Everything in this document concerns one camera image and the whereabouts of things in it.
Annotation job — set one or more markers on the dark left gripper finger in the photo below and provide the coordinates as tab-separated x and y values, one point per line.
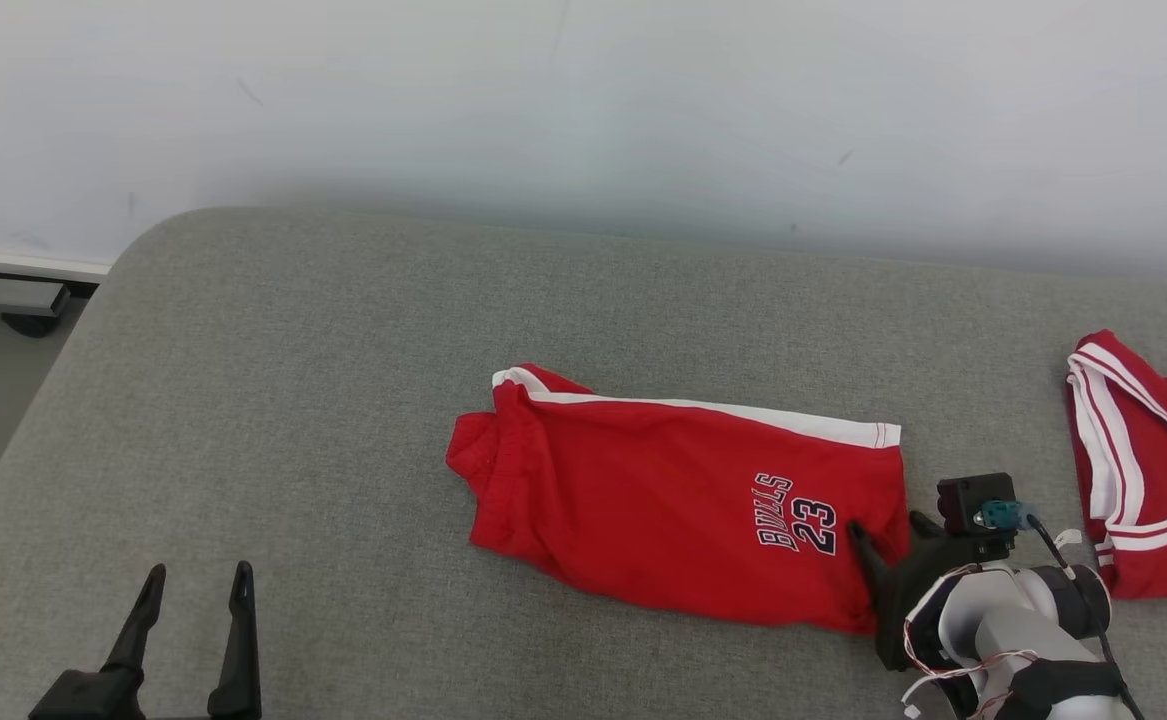
240	650
138	625

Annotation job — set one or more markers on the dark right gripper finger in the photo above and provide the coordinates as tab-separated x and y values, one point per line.
873	560
925	530

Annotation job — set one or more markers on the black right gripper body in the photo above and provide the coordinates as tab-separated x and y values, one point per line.
918	580

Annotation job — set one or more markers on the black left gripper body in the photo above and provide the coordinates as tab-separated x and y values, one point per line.
93	700

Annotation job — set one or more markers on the red basketball shorts white stripe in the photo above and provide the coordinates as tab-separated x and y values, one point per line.
643	500

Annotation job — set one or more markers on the red basketball jersey white trim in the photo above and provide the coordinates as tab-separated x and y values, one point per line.
1158	480

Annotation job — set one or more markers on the white baseboard strip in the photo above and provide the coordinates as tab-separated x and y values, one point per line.
23	266

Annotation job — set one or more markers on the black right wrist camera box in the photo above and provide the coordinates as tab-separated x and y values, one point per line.
963	500

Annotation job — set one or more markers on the teal right camera connector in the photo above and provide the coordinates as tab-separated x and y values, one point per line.
1001	515

